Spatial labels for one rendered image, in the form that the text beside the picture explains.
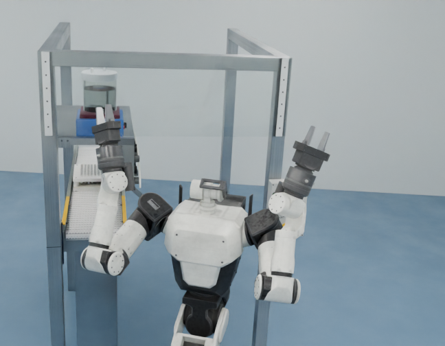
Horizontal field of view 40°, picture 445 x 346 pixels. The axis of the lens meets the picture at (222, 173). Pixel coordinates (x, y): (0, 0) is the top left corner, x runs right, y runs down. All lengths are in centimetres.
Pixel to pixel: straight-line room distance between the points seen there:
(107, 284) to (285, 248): 139
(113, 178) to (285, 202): 56
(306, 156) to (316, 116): 401
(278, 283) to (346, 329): 204
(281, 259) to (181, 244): 40
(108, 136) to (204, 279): 59
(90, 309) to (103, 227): 118
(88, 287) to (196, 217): 112
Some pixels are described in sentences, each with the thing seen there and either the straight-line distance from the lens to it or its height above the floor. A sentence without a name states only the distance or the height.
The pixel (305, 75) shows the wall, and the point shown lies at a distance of 578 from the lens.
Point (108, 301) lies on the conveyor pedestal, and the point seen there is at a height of 45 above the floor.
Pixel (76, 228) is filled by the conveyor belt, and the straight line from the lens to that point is 283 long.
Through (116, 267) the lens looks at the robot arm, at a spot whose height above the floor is 111.
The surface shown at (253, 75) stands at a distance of 257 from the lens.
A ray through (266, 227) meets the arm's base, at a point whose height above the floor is 123.
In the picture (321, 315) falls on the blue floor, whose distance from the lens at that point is 396.
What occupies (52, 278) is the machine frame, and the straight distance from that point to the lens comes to 283.
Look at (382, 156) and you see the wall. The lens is 609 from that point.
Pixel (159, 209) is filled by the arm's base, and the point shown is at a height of 122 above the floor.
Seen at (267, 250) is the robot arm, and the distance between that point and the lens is 200.
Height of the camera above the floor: 205
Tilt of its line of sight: 19 degrees down
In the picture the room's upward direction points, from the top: 3 degrees clockwise
